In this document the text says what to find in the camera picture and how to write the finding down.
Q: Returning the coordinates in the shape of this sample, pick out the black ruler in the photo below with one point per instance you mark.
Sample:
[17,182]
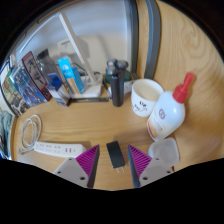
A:
[90,99]

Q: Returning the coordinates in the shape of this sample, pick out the small dark blue box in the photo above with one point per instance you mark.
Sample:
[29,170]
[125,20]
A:
[60,90]

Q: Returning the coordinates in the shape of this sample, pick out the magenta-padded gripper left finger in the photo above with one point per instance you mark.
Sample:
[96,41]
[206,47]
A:
[71,168]

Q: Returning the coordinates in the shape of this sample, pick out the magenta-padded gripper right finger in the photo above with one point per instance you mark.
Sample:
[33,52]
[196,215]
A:
[151,170]

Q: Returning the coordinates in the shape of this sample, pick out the black charger block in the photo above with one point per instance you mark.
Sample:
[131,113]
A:
[115,154]

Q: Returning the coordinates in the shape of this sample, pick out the dark grey metal frame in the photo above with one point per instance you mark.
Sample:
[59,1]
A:
[152,36]

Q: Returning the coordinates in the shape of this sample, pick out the white desk lamp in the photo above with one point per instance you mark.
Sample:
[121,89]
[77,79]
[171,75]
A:
[75,43]

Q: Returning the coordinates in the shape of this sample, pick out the white mug with black print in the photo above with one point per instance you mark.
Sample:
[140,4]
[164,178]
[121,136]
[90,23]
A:
[145,100]

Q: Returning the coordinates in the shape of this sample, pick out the clear bottle with black cap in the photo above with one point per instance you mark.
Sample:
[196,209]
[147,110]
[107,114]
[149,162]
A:
[46,65]

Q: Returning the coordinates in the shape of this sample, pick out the white power strip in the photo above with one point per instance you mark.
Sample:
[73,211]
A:
[56,148]

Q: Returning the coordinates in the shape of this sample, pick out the blue robot model kit box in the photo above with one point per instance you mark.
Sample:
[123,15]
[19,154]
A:
[28,85]

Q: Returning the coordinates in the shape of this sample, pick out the white lotion bottle red cap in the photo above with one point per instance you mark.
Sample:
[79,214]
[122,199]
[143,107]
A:
[166,116]

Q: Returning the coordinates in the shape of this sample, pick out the clear plastic cup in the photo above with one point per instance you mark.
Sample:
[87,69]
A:
[165,151]

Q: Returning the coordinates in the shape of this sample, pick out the black electric shaver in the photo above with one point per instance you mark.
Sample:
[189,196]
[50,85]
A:
[117,88]

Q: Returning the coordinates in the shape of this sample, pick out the white wall box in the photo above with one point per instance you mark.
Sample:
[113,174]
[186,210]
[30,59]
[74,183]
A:
[65,44]

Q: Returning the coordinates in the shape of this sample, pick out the teal bedding blanket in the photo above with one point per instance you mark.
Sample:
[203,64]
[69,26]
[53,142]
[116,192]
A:
[5,130]

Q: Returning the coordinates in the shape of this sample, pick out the green tree figure toy box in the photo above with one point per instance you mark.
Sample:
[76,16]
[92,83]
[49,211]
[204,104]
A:
[11,95]

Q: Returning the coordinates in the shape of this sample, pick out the tall light blue box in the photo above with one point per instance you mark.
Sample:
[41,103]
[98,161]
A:
[68,73]

